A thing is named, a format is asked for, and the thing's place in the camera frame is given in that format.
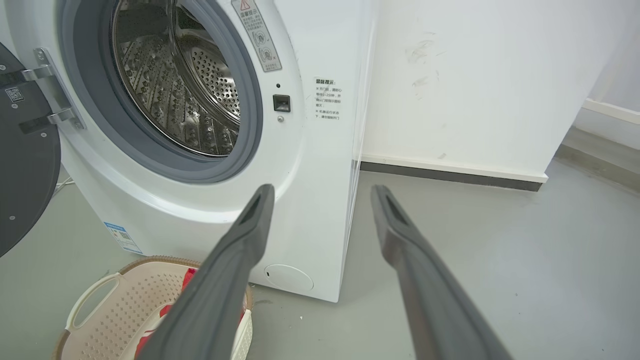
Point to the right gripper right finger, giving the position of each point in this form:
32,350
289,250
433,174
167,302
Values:
440,310

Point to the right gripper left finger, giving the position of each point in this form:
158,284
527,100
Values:
220,300

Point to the red and white garment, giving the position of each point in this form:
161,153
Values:
189,277

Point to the cream perforated laundry basket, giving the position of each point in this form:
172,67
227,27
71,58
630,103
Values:
115,310

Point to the stainless steel washing machine drum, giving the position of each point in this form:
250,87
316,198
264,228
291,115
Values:
160,85

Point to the black round washer door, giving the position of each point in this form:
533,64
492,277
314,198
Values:
25,175

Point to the round white filter cover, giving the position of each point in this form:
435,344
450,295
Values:
288,278

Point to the blue energy label sticker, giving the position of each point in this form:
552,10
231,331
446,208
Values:
120,236

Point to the white and black baseboard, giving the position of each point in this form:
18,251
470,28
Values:
610,125
450,172

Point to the white front-load washing machine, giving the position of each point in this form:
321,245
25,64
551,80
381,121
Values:
320,200

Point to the black door latch socket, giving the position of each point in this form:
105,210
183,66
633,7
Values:
281,103

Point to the white text label sticker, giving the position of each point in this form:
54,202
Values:
328,99

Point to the silver door hinge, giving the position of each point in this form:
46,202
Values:
62,116

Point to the grey rubber door gasket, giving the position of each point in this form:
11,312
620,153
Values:
85,75

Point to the grey warning sticker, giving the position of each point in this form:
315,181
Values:
260,40

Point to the QR code sticker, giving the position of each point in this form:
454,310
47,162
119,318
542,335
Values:
14,94

